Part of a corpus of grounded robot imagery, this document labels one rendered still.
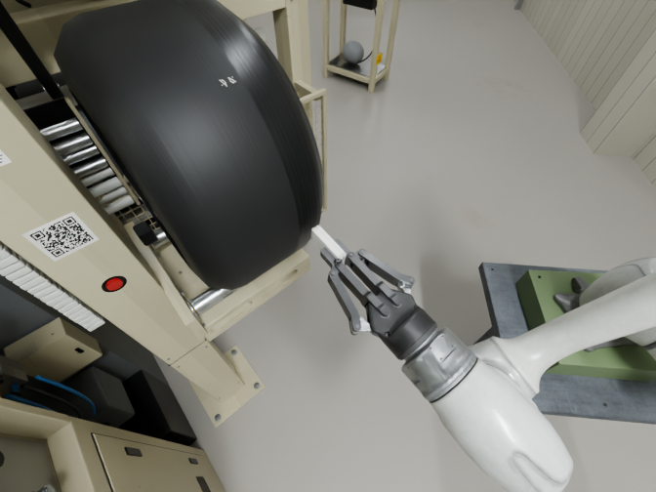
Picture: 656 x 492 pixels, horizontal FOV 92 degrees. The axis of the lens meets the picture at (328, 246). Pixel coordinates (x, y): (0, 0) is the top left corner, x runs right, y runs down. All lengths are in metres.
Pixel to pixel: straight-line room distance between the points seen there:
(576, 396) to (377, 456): 0.83
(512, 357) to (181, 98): 0.62
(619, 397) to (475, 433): 0.89
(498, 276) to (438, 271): 0.78
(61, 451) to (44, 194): 0.51
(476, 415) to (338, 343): 1.34
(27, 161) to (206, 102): 0.26
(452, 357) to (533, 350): 0.19
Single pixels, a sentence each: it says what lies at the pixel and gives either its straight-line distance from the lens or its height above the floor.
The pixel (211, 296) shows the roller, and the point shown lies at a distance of 0.87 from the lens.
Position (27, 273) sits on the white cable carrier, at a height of 1.17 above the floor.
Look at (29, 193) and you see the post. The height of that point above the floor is 1.31.
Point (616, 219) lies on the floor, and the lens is 2.95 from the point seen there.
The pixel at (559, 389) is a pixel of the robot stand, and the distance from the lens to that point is 1.22.
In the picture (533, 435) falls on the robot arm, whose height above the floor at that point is 1.23.
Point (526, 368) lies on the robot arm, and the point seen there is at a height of 1.14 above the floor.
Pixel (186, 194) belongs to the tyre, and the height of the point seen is 1.32.
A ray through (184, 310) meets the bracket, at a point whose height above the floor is 0.95.
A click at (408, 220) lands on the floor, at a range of 2.25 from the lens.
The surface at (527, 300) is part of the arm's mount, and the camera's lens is 1.26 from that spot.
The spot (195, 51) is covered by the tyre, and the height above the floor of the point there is 1.44.
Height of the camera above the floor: 1.65
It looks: 54 degrees down
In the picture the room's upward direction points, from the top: straight up
